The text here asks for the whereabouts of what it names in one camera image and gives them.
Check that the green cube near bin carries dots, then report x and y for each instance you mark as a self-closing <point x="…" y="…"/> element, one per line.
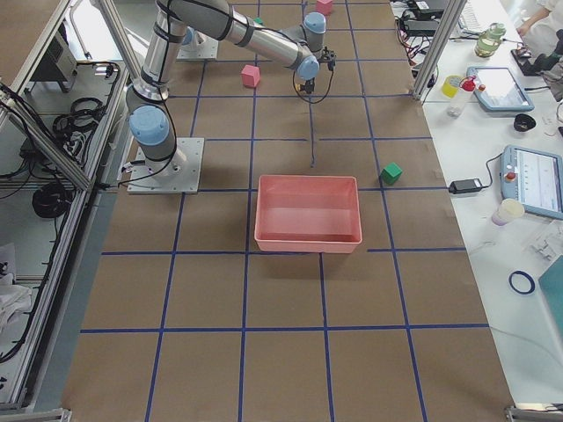
<point x="391" y="173"/>

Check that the pink cube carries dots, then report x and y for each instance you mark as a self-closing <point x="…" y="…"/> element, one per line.
<point x="250" y="76"/>
<point x="324" y="7"/>

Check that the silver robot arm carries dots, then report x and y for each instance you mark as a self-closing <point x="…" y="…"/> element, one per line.
<point x="300" y="48"/>

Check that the teach pendant near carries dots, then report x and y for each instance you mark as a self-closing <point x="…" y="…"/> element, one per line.
<point x="534" y="178"/>

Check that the teach pendant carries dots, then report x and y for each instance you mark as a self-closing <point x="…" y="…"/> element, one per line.
<point x="534" y="178"/>
<point x="499" y="91"/>

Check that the black power adapter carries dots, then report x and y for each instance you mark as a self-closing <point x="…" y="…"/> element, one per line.
<point x="463" y="186"/>

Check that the teach pendant far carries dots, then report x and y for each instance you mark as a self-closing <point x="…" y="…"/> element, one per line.
<point x="499" y="91"/>

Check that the black bowl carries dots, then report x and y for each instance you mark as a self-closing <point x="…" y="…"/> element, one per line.
<point x="523" y="123"/>

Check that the pink cube near centre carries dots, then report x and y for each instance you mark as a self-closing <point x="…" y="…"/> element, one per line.
<point x="250" y="76"/>

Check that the aluminium frame post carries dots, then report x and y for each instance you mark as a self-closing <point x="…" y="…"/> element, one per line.
<point x="448" y="21"/>

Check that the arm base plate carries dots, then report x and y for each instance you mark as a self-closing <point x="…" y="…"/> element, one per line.
<point x="197" y="46"/>
<point x="181" y="175"/>

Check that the yellow tape roll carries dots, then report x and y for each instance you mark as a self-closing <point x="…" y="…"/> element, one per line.
<point x="451" y="85"/>

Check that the white paper cup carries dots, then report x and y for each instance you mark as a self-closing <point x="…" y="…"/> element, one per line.
<point x="508" y="211"/>

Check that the pink cube far side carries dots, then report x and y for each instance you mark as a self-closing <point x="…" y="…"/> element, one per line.
<point x="324" y="7"/>

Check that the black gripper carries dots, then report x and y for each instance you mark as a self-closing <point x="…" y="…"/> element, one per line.
<point x="309" y="82"/>

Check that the pink plastic bin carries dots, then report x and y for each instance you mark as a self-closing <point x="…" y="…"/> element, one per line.
<point x="296" y="213"/>

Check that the red cap squeeze bottle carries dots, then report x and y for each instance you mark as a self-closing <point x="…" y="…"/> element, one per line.
<point x="464" y="93"/>

